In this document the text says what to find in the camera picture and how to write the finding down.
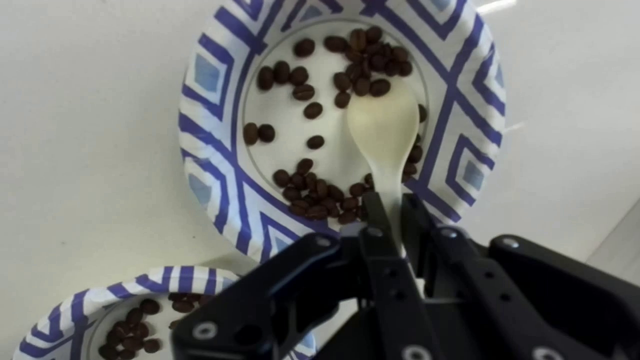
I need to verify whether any white plastic spoon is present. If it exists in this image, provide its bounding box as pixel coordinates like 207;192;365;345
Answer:
344;84;419;228

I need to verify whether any blue patterned paper bowl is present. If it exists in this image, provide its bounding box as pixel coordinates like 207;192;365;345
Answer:
178;0;507;261
13;264;319;360

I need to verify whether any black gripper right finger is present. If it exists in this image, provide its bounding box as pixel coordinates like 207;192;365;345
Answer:
402;193;640;360

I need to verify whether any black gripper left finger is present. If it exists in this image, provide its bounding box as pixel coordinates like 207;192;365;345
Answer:
172;193;437;360

